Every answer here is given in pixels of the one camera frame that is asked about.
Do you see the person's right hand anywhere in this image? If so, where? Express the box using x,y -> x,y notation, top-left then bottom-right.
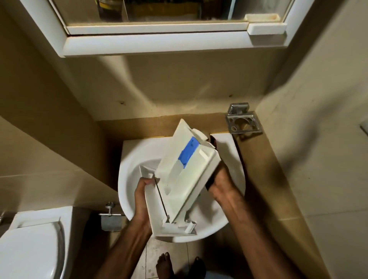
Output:
205,135 -> 240,203

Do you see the person's left hand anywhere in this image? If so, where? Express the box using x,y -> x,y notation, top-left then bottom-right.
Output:
133,177 -> 160,228

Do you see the white detergent drawer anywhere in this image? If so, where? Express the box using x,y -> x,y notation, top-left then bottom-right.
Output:
139,118 -> 222,238

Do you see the person's left forearm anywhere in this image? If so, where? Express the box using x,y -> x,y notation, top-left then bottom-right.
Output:
95,218 -> 153,279

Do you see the person's right forearm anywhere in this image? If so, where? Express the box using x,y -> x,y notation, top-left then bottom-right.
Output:
221,191 -> 305,279

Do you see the person's left foot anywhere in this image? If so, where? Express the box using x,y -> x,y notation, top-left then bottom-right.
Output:
156,252 -> 175,279

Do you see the person's foot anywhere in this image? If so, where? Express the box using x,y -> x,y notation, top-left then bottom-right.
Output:
188,256 -> 207,279
156,252 -> 175,279

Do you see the person's right foot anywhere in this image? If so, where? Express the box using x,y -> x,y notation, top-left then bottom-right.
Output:
188,256 -> 207,279

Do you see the metal toilet paper holder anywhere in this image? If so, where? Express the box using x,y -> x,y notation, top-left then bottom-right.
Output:
99,202 -> 126,232

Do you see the white ceramic sink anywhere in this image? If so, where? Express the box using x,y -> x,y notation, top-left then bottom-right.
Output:
118,133 -> 246,244

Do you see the white toilet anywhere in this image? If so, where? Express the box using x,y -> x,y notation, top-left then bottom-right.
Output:
0,205 -> 93,279

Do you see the white mirror cabinet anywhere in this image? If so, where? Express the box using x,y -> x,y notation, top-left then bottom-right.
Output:
18,0 -> 315,58

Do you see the white cabinet side shelf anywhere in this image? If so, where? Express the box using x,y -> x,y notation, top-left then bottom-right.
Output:
247,22 -> 288,36

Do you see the metal wall tumbler holder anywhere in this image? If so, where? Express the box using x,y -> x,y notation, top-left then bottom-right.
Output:
225,102 -> 263,135

